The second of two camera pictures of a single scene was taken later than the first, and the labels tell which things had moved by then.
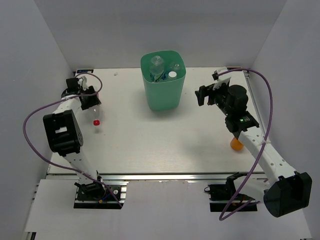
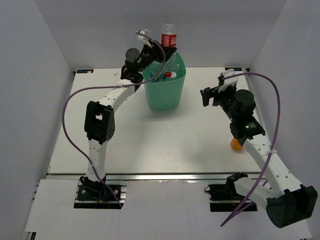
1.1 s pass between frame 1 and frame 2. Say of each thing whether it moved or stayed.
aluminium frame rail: stayed
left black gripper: moved
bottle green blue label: stayed
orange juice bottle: stayed
